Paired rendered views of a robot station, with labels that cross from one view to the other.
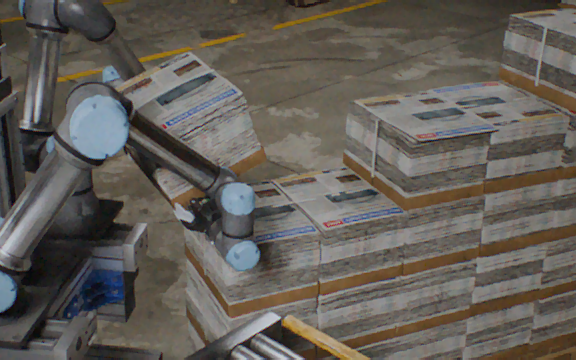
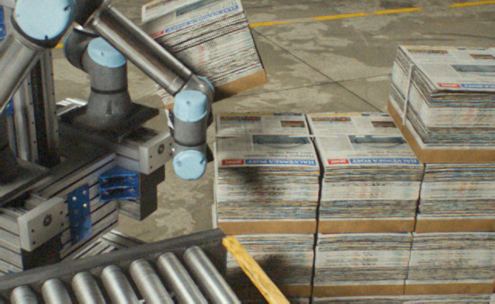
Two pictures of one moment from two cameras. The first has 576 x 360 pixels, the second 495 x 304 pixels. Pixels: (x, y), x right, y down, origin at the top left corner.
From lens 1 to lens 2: 70 cm
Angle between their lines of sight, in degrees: 19
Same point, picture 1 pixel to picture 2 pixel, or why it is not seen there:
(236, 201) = (182, 106)
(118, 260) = (135, 161)
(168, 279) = not seen: hidden behind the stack
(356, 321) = (359, 268)
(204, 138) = (201, 49)
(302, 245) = (299, 177)
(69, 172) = (18, 49)
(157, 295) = not seen: hidden behind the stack
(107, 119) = (48, 1)
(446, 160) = (472, 116)
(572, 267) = not seen: outside the picture
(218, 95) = (221, 9)
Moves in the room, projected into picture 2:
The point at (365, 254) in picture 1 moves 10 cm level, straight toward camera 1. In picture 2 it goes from (371, 200) to (359, 216)
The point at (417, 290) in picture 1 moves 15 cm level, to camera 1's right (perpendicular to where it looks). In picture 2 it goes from (431, 251) to (482, 263)
